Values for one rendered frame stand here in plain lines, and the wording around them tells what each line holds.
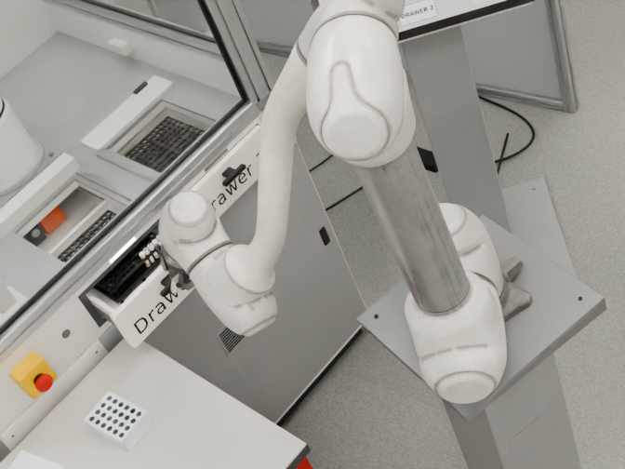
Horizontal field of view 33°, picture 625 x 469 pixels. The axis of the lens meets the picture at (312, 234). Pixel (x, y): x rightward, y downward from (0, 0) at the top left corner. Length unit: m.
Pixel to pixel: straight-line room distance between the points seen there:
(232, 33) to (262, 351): 0.90
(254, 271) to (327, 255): 1.09
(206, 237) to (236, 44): 0.68
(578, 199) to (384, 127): 2.05
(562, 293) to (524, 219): 1.22
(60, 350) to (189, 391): 0.31
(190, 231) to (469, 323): 0.52
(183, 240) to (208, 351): 0.86
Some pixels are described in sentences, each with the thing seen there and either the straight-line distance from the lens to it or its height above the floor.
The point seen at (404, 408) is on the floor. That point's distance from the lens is 3.06.
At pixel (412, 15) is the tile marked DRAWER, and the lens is 2.62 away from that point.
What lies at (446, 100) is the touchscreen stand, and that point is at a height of 0.66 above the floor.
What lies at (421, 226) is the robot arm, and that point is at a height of 1.29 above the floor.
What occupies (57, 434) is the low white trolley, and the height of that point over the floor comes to 0.76.
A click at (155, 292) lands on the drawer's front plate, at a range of 2.35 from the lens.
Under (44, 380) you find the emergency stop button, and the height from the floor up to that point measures 0.89.
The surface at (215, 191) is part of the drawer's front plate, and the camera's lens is 2.53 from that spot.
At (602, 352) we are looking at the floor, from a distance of 3.06.
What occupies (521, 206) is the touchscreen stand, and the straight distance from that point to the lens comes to 3.42.
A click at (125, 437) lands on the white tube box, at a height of 0.80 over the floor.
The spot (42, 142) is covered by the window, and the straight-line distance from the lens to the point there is 2.24.
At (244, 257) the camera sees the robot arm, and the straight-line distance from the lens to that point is 1.87.
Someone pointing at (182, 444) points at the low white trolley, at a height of 0.76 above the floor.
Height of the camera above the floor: 2.47
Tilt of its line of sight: 43 degrees down
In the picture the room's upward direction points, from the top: 24 degrees counter-clockwise
